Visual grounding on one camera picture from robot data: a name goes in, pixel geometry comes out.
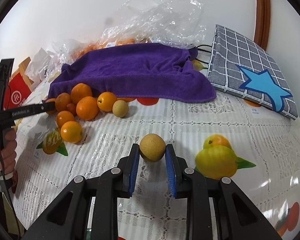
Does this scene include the tan round longan fruit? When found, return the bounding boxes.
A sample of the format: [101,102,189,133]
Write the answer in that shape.
[139,133,166,163]

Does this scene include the tan longan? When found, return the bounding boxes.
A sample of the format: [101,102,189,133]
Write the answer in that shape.
[112,100,129,118]

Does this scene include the person left hand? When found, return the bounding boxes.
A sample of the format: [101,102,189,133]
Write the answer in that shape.
[1,128,17,174]

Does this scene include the red paper bag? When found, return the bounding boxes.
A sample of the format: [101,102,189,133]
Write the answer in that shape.
[4,73,31,109]

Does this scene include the orange mandarin behind finger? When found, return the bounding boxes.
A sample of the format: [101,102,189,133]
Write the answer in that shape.
[45,98,56,115]

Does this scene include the white plastic bag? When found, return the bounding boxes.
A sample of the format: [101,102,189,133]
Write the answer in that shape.
[25,48,55,83]

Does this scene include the orange mandarin lower left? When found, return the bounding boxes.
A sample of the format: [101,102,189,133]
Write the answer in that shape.
[56,111,76,128]

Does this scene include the small reddish orange fruit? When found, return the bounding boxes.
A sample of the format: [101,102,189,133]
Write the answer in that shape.
[66,103,77,116]

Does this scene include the orange kumquat front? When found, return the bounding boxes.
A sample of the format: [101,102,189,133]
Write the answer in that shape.
[61,121,83,144]

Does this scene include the orange mandarin large centre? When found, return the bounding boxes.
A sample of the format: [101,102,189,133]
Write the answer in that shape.
[76,96,99,121]

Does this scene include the orange mandarin top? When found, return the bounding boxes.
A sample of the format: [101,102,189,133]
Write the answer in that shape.
[70,83,93,105]

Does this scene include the purple towel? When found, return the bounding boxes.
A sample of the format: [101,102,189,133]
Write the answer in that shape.
[48,43,216,103]

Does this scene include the bagged oranges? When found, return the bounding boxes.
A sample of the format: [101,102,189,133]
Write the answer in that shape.
[73,37,151,59]

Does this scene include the grey checked bag blue star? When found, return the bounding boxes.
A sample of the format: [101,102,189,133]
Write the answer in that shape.
[207,25,298,120]

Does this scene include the clear plastic bag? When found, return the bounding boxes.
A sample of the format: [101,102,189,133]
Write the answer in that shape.
[51,0,207,63]

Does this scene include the brown wooden door frame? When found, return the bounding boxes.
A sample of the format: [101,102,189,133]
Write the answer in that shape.
[254,0,271,50]

